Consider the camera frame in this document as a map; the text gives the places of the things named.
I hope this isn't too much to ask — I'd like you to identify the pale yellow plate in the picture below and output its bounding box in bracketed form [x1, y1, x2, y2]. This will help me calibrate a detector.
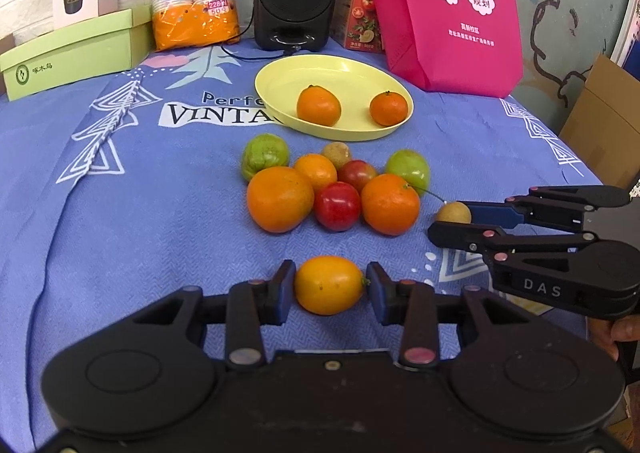
[254, 54, 415, 142]

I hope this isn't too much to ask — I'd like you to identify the green cardboard box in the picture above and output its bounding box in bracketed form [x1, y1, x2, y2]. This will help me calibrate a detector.
[0, 7, 154, 102]

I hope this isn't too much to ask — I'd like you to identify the small orange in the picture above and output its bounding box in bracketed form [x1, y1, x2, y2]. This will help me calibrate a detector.
[293, 153, 339, 194]

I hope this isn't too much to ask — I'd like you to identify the smooth green fruit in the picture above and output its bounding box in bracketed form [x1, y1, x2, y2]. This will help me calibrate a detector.
[384, 149, 431, 190]

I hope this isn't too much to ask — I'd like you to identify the brown kiwi-like fruit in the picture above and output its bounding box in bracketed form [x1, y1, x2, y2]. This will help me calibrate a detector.
[321, 141, 353, 170]

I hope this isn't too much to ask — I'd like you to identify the yellow-orange citrus fruit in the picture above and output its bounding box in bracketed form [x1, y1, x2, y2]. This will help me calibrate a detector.
[293, 256, 366, 316]

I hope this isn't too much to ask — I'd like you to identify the small mandarin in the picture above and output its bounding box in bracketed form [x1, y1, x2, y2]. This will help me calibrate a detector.
[369, 90, 409, 127]

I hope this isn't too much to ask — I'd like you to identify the red-yellow plum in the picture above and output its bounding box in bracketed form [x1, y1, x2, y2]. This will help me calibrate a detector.
[337, 159, 378, 194]

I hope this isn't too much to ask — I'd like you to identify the round orange with stem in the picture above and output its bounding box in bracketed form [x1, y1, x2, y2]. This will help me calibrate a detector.
[360, 173, 421, 237]

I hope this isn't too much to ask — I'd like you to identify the cartoon wall poster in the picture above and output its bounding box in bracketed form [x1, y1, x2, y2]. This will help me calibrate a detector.
[509, 0, 640, 120]

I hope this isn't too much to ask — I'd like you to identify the black speaker cable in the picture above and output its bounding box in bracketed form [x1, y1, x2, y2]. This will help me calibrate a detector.
[220, 8, 304, 59]

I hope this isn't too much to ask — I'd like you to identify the large orange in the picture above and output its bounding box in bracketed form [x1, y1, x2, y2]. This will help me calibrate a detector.
[246, 166, 315, 234]

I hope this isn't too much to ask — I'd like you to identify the ridged green fruit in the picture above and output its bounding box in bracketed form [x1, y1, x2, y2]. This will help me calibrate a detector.
[242, 133, 291, 182]

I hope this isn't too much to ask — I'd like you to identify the small brown longan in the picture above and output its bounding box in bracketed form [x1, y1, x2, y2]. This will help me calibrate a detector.
[436, 201, 473, 226]

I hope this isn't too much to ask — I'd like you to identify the person's right hand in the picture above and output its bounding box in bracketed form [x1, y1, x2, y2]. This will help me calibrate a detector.
[587, 314, 623, 362]

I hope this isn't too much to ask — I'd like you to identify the shiny red tomato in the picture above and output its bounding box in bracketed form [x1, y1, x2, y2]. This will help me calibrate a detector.
[314, 182, 362, 233]

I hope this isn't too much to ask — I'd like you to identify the red tomato print box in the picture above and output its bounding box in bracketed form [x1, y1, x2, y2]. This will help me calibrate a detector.
[332, 0, 386, 54]

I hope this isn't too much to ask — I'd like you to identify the blue printed tablecloth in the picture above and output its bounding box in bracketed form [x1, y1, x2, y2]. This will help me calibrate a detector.
[0, 45, 607, 436]

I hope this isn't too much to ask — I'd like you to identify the oval orange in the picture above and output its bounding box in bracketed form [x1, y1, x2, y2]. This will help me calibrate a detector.
[296, 85, 342, 127]

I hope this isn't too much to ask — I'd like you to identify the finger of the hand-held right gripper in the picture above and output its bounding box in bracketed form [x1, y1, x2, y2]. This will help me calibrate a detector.
[427, 220, 599, 309]
[458, 185, 631, 234]

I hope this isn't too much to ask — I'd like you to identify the pink fabric bag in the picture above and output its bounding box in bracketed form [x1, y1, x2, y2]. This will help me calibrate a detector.
[354, 0, 525, 99]

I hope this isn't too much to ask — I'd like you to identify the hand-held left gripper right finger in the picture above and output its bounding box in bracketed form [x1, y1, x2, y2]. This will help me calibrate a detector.
[366, 262, 534, 370]

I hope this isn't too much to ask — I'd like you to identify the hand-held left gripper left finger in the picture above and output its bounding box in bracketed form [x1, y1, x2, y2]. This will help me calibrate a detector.
[131, 260, 298, 372]

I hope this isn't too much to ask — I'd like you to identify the brown cardboard box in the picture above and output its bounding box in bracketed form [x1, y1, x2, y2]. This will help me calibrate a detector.
[558, 54, 640, 194]

